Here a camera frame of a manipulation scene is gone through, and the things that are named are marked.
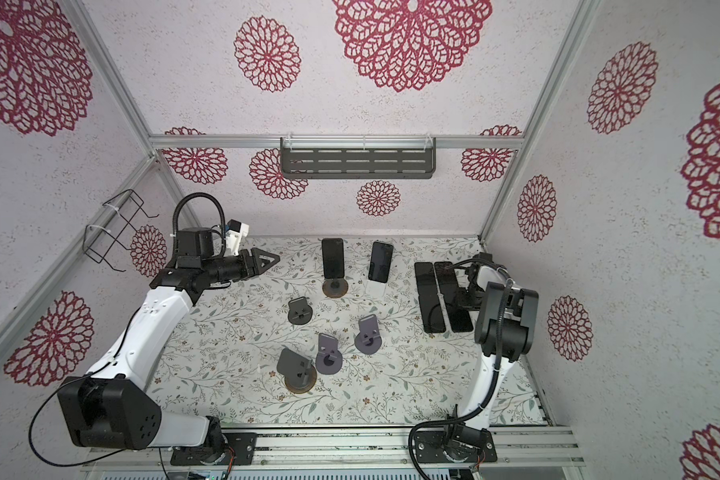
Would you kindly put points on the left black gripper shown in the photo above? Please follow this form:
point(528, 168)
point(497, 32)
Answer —
point(256, 267)

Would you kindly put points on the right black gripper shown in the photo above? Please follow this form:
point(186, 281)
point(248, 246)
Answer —
point(463, 301)

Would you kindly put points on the black phone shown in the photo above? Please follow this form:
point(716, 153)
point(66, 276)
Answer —
point(432, 318)
point(459, 318)
point(447, 281)
point(380, 262)
point(426, 284)
point(333, 258)

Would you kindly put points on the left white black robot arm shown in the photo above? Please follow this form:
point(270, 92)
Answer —
point(109, 407)

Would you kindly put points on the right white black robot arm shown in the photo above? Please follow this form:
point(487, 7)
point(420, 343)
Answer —
point(504, 331)

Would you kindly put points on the dark left phone stand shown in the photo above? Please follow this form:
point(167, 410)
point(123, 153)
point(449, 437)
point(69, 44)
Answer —
point(300, 311)

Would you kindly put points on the back wooden base stand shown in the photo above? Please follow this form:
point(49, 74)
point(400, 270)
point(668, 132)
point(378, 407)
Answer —
point(335, 288)

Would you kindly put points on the clear acrylic phone stand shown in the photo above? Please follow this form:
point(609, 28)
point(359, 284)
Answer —
point(376, 290)

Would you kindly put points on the grey round right stand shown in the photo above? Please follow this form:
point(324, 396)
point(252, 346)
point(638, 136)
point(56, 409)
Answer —
point(368, 340)

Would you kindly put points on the wooden base phone stand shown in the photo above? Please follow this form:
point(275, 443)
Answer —
point(298, 371)

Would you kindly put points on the grey round phone stand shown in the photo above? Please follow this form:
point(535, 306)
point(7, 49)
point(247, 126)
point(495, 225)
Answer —
point(329, 360)

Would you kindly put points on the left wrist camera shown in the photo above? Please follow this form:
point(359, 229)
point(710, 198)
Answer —
point(234, 233)

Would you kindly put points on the dark grey wall shelf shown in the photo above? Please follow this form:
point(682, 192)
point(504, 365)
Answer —
point(357, 160)

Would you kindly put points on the black wire wall rack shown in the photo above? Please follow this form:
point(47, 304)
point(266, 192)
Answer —
point(103, 236)

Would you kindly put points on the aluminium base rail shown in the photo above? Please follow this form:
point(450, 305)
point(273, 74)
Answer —
point(371, 447)

